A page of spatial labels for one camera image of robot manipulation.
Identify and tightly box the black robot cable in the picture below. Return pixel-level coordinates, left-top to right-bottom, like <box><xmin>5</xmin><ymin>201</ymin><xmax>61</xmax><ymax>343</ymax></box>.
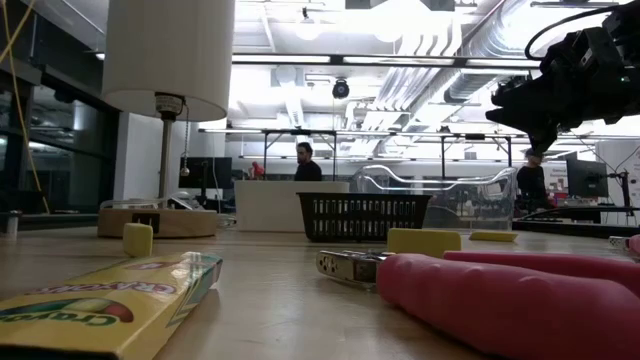
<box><xmin>523</xmin><ymin>3</ymin><xmax>621</xmax><ymax>62</ymax></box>

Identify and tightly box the person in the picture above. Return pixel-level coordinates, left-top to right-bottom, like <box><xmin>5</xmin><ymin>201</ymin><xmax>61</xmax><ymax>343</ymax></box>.
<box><xmin>293</xmin><ymin>141</ymin><xmax>324</xmax><ymax>182</ymax></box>
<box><xmin>516</xmin><ymin>148</ymin><xmax>552</xmax><ymax>214</ymax></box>

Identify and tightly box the black slotted plastic basket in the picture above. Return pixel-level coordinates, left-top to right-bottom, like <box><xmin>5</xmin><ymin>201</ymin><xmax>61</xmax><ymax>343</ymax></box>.
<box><xmin>296</xmin><ymin>192</ymin><xmax>432</xmax><ymax>244</ymax></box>

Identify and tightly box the black desk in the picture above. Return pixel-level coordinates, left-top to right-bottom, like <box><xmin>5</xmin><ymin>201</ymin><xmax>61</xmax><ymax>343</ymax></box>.
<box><xmin>512</xmin><ymin>204</ymin><xmax>640</xmax><ymax>239</ymax></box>

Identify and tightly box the yellow cable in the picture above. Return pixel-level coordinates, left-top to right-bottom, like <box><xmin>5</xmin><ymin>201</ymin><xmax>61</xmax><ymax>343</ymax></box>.
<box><xmin>0</xmin><ymin>0</ymin><xmax>51</xmax><ymax>215</ymax></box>

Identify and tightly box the black computer monitor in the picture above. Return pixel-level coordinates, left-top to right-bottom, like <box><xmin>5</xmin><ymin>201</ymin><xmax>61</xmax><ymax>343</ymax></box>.
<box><xmin>566</xmin><ymin>158</ymin><xmax>610</xmax><ymax>199</ymax></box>
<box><xmin>178</xmin><ymin>156</ymin><xmax>234</xmax><ymax>190</ymax></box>

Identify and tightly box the small yellow cube eraser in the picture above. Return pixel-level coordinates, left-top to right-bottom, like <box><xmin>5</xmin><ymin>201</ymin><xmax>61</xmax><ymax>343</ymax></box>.
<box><xmin>122</xmin><ymin>222</ymin><xmax>154</xmax><ymax>258</ymax></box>

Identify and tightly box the black metal rack frame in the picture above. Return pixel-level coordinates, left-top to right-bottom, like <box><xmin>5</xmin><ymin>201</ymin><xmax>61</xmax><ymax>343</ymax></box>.
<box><xmin>259</xmin><ymin>128</ymin><xmax>514</xmax><ymax>182</ymax></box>

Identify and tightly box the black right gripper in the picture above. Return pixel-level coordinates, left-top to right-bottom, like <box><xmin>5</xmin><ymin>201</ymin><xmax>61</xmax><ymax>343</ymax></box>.
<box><xmin>485</xmin><ymin>25</ymin><xmax>640</xmax><ymax>155</ymax></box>

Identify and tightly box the pink handled hole punch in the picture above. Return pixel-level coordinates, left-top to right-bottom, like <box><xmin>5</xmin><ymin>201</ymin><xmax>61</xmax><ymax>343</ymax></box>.
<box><xmin>315</xmin><ymin>249</ymin><xmax>640</xmax><ymax>360</ymax></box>

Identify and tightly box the small silver cylinder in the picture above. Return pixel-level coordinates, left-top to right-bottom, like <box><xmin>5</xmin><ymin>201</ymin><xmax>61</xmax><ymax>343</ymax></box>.
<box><xmin>4</xmin><ymin>209</ymin><xmax>24</xmax><ymax>239</ymax></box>

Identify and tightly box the clear plastic bin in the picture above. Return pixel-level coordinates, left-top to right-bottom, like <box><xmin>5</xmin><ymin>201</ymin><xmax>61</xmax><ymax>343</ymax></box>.
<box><xmin>349</xmin><ymin>164</ymin><xmax>519</xmax><ymax>234</ymax></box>

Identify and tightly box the table lamp white shade wooden base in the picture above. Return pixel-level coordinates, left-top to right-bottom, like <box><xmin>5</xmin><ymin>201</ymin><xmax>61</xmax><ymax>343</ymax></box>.
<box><xmin>97</xmin><ymin>0</ymin><xmax>236</xmax><ymax>240</ymax></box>

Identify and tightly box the yellow Crayola crayon box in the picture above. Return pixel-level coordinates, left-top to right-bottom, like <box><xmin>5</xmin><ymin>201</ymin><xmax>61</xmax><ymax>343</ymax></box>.
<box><xmin>0</xmin><ymin>251</ymin><xmax>224</xmax><ymax>360</ymax></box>

